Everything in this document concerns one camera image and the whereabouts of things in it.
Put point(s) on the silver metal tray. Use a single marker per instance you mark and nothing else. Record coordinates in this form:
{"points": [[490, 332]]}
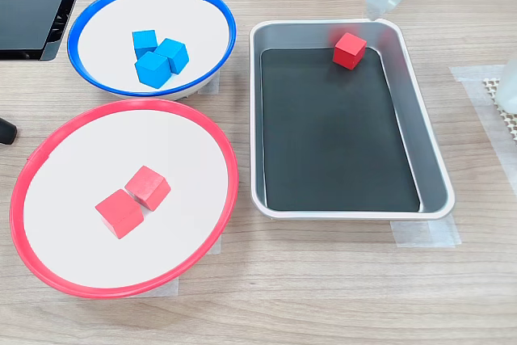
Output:
{"points": [[434, 183]]}

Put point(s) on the black rounded knob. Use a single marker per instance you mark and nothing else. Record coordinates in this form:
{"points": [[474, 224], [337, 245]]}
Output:
{"points": [[7, 131]]}

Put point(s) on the black flat device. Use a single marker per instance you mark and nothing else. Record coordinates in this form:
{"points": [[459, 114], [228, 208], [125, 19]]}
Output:
{"points": [[28, 18]]}

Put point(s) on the blue-rimmed white dish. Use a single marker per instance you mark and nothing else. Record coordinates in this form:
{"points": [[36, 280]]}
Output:
{"points": [[101, 58]]}

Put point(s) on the red cube block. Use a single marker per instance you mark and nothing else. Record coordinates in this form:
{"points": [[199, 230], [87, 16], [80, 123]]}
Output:
{"points": [[349, 51], [119, 213], [146, 185]]}

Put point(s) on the white mesh anti-slip mat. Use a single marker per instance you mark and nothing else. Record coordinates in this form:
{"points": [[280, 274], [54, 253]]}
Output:
{"points": [[505, 123]]}

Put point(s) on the blue cube block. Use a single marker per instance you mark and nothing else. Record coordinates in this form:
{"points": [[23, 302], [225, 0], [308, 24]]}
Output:
{"points": [[151, 70], [175, 54], [144, 42]]}

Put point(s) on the red-rimmed white dish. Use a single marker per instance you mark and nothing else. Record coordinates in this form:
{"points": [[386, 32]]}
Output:
{"points": [[182, 151]]}

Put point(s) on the clear tape strip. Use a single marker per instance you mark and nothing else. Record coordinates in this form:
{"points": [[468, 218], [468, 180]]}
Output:
{"points": [[212, 84], [167, 286], [490, 151], [217, 246], [424, 234]]}

